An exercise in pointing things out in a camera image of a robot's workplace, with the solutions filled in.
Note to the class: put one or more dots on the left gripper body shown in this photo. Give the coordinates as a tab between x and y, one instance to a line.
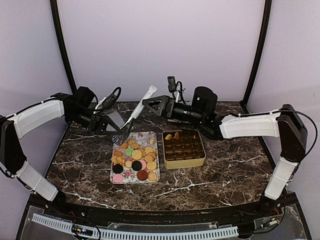
95	122

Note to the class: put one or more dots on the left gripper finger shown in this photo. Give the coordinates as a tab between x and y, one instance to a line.
110	125
105	135

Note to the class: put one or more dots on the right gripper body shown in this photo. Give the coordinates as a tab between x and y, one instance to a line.
170	101

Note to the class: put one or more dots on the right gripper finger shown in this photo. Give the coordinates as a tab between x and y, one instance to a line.
158	110
155	102

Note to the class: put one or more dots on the flower shaped cookie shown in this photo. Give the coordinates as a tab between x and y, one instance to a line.
177	136

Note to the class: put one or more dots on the floral cookie tray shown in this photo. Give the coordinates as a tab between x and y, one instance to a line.
146	142

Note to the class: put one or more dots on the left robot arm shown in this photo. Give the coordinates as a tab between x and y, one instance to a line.
18	138

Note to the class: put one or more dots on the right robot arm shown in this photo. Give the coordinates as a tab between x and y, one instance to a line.
284	123

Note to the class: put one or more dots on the silver tin lid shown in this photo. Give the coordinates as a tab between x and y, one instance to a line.
116	117

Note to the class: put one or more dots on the green sandwich cookie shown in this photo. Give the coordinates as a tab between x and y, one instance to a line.
129	151

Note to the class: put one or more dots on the black sandwich cookie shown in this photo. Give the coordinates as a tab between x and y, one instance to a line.
136	165
117	168

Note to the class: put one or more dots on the dotted round yellow biscuit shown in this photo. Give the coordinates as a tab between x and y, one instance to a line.
137	154

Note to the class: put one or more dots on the gold cookie tin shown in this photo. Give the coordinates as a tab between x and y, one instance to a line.
187	152

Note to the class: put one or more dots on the pink sandwich cookie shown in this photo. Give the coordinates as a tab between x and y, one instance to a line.
117	178
143	164

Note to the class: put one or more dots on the brown chocolate cookie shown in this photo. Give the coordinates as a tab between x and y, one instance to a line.
142	175

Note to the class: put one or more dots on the swirl butter cookie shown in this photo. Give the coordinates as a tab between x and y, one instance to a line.
152	176

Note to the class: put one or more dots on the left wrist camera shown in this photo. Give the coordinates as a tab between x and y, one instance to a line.
106	102

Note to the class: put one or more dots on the white slotted cable duct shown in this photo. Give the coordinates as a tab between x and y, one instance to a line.
139	232

